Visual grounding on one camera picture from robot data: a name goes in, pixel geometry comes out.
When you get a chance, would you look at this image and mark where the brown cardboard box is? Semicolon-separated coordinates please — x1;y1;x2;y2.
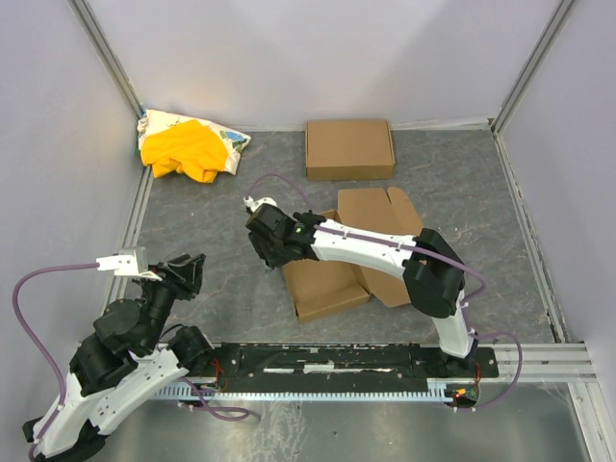
282;187;423;322
305;119;395;181

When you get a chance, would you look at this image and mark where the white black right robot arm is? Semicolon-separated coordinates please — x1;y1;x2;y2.
244;196;485;359

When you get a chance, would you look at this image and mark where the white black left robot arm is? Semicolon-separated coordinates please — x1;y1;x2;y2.
22;247;214;461

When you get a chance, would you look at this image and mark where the folded brown cardboard box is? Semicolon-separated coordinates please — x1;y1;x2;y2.
305;119;395;181

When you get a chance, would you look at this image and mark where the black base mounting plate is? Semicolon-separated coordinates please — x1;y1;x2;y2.
188;343;500;392

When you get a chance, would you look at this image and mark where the yellow cloth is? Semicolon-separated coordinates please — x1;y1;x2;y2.
141;120;229;183

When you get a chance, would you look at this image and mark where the white patterned cloth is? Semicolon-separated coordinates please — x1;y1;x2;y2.
137;109;251;175

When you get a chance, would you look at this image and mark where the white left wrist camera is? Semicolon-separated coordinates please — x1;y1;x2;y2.
95;246;161;280

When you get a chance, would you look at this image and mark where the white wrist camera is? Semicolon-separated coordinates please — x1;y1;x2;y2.
243;195;277;214
95;246;161;280

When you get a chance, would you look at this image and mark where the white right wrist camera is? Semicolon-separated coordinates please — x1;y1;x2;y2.
243;195;277;214

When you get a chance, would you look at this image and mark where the left aluminium floor rail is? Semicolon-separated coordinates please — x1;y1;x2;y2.
45;167;155;462

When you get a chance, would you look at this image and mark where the aluminium floor rail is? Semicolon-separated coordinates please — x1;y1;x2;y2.
494;134;615;461
45;167;155;462

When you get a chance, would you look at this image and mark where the light blue slotted cable duct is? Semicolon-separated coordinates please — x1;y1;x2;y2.
152;380;479;404

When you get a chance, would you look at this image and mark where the left aluminium frame post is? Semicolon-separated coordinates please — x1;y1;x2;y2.
67;0;143;119

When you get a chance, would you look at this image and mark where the aluminium frame post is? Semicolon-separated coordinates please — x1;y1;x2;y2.
67;0;143;119
490;0;578;136

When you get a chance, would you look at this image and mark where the aluminium front rail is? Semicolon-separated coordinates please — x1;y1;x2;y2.
71;340;600;383

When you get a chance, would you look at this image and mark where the right aluminium floor rail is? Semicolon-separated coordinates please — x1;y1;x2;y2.
494;134;615;461

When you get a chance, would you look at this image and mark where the right aluminium frame post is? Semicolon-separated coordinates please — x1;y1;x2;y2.
490;0;578;136

